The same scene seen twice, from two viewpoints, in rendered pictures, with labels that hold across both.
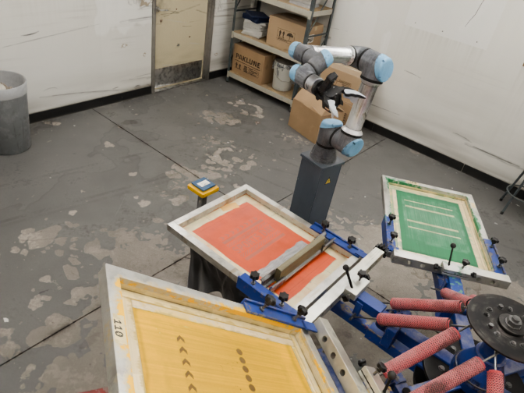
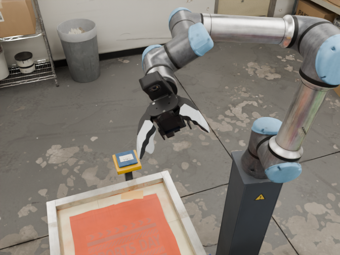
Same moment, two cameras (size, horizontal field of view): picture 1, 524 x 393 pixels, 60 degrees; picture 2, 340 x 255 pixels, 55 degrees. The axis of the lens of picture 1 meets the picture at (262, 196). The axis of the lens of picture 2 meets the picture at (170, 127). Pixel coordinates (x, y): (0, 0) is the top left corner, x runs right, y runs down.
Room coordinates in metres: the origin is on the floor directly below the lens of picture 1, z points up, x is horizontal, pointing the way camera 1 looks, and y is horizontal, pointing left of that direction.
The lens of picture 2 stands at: (1.31, -0.55, 2.20)
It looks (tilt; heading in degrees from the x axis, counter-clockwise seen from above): 40 degrees down; 36
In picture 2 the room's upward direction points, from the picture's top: straight up
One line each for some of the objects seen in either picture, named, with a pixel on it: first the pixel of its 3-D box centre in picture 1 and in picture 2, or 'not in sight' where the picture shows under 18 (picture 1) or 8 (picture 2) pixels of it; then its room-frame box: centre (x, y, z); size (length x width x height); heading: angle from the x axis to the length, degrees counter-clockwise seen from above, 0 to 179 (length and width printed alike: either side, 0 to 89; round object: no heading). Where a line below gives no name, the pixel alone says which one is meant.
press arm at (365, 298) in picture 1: (364, 301); not in sight; (1.40, -0.52, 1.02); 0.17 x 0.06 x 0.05; 56
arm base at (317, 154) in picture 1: (324, 150); (260, 156); (2.28, -0.30, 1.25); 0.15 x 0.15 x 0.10
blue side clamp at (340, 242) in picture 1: (334, 242); not in sight; (1.81, -0.41, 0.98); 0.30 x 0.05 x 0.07; 56
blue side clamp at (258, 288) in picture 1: (266, 298); not in sight; (1.35, -0.10, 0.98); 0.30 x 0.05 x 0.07; 56
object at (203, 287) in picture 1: (223, 289); not in sight; (1.58, 0.11, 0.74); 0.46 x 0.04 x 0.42; 56
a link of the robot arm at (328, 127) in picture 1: (331, 132); (266, 136); (2.28, -0.31, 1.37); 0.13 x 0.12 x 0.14; 42
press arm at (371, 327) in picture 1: (333, 304); not in sight; (1.47, -0.41, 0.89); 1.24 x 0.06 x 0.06; 56
